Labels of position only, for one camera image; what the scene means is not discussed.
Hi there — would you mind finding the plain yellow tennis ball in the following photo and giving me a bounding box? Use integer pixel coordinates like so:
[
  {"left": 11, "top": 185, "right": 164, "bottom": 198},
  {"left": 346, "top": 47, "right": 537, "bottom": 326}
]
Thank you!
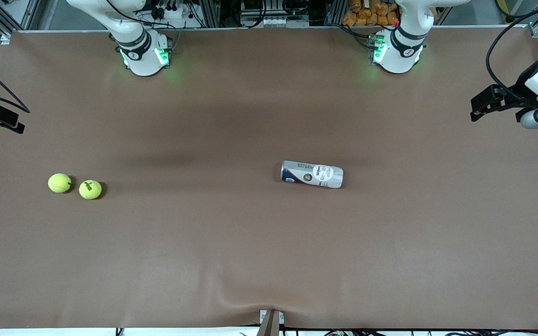
[{"left": 48, "top": 173, "right": 72, "bottom": 194}]

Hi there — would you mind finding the yellow tennis ball black logo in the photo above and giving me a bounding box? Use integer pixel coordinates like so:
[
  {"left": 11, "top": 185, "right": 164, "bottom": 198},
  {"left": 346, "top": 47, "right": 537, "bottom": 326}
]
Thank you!
[{"left": 78, "top": 180, "right": 103, "bottom": 200}]

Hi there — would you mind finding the clear Wilson tennis ball can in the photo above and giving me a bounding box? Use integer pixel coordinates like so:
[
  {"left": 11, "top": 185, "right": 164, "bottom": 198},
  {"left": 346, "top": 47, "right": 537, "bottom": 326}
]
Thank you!
[{"left": 281, "top": 160, "right": 344, "bottom": 189}]

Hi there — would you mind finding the yellow pole black base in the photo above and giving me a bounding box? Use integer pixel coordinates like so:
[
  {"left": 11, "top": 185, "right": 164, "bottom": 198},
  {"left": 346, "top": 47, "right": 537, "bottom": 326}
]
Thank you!
[{"left": 497, "top": 0, "right": 516, "bottom": 23}]

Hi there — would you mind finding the pile of orange round items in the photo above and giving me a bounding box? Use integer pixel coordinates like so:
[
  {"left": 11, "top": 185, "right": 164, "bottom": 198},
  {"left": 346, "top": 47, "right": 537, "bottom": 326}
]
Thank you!
[{"left": 342, "top": 0, "right": 400, "bottom": 27}]

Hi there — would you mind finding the white power strip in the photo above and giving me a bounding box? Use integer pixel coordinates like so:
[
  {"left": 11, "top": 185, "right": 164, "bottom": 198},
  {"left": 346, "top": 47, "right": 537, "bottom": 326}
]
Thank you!
[{"left": 150, "top": 4, "right": 186, "bottom": 20}]

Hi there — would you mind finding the brown table mat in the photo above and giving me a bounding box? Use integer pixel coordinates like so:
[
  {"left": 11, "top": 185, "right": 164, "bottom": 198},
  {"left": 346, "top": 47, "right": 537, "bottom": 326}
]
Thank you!
[{"left": 0, "top": 26, "right": 538, "bottom": 330}]

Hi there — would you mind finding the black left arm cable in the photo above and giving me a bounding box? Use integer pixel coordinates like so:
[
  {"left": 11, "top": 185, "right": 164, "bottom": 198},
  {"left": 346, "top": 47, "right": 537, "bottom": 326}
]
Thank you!
[{"left": 485, "top": 0, "right": 538, "bottom": 103}]

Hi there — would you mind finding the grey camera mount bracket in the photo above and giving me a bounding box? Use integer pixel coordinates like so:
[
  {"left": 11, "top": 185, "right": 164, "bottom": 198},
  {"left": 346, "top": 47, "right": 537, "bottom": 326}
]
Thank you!
[{"left": 257, "top": 308, "right": 286, "bottom": 336}]

